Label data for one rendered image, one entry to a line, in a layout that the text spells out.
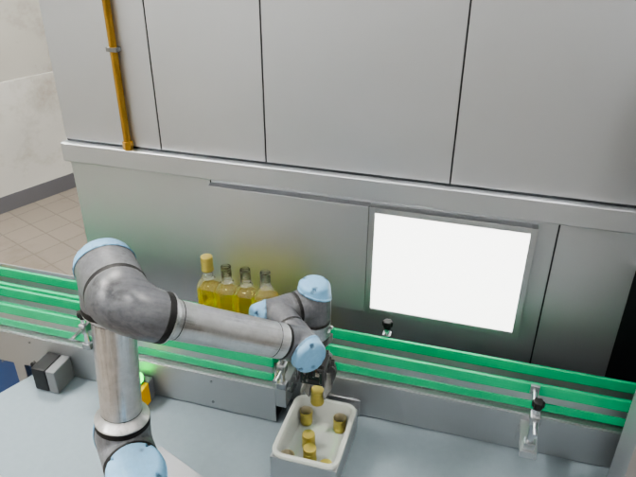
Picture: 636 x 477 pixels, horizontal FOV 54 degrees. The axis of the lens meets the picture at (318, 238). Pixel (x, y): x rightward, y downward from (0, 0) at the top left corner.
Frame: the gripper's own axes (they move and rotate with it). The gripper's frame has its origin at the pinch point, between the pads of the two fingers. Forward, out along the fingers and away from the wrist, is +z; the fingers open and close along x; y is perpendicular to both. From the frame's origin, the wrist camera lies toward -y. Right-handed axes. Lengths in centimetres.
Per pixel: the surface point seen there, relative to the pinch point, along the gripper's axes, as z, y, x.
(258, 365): -0.7, -5.0, -17.7
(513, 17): -89, -32, 37
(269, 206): -36, -31, -22
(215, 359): 0.0, -5.5, -30.6
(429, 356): -0.7, -20.2, 26.7
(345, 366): 1.9, -13.3, 4.7
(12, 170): 64, -230, -283
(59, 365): 8, 0, -78
